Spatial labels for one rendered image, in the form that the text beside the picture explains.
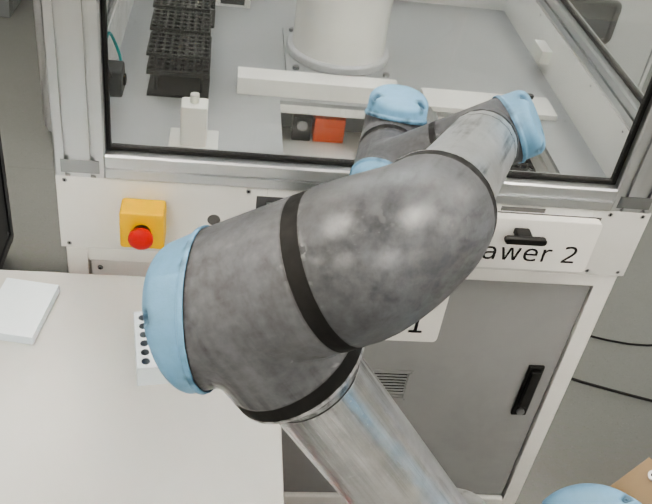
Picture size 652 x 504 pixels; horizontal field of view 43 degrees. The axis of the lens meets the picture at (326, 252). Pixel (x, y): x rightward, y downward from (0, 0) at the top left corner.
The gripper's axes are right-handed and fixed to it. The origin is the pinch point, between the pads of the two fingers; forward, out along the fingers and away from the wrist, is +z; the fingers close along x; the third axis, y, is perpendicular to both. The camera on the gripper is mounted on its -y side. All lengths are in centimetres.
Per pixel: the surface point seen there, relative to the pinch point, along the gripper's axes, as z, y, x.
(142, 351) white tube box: 11.1, 1.5, -31.1
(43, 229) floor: 90, -131, -77
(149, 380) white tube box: 13.4, 5.2, -29.7
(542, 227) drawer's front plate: -1.1, -20.5, 35.0
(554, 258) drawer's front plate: 5.6, -20.5, 39.3
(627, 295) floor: 90, -113, 120
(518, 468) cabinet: 69, -23, 51
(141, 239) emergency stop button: 2.3, -14.7, -32.9
